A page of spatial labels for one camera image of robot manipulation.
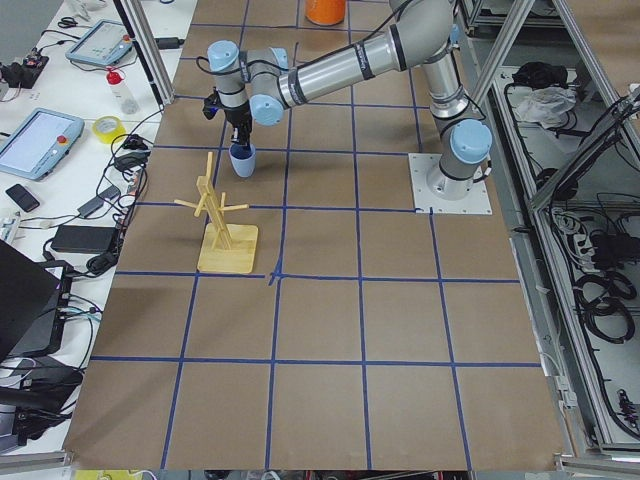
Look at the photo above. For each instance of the black power adapter brick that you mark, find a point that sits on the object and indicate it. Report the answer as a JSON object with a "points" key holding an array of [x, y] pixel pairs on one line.
{"points": [[89, 207]]}

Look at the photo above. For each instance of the light blue plastic cup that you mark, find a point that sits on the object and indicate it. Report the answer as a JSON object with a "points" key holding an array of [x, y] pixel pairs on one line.
{"points": [[243, 159]]}

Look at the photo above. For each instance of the yellow tape roll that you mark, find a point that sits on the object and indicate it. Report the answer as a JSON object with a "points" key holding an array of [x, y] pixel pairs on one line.
{"points": [[108, 129]]}

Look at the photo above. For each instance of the black smartphone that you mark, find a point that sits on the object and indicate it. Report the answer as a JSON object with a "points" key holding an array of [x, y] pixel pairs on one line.
{"points": [[22, 198]]}

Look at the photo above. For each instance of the teach pendant tablet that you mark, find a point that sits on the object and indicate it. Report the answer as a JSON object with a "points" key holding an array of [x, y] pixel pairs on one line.
{"points": [[34, 149], [105, 44]]}

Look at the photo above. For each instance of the orange canister with grey lid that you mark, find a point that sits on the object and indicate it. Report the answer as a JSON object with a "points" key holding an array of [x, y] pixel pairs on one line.
{"points": [[325, 12]]}

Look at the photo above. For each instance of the clear bottle red cap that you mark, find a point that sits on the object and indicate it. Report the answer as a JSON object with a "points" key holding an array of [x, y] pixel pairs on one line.
{"points": [[121, 92]]}

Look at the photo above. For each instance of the white crumpled cloth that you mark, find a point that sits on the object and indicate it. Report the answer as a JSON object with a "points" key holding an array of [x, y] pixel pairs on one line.
{"points": [[547, 107]]}

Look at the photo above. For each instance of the black scissors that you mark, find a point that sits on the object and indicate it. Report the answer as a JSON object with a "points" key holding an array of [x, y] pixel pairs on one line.
{"points": [[67, 22]]}

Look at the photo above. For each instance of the far teach pendant tablet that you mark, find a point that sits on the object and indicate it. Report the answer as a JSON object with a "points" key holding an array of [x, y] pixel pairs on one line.
{"points": [[105, 44]]}

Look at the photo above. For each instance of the near teach pendant tablet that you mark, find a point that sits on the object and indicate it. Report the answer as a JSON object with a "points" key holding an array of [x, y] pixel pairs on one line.
{"points": [[34, 149]]}

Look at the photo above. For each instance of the aluminium frame post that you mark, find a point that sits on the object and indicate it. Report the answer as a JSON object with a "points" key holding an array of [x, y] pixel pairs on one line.
{"points": [[139, 30]]}

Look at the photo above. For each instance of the black laptop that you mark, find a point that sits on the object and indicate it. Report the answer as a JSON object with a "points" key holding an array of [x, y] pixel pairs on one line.
{"points": [[33, 295]]}

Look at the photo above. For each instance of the wooden cup tree stand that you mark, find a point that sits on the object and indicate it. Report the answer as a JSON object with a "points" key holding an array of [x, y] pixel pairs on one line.
{"points": [[226, 248]]}

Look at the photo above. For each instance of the large black power brick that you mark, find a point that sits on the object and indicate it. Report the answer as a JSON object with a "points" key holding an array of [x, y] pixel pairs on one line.
{"points": [[83, 239]]}

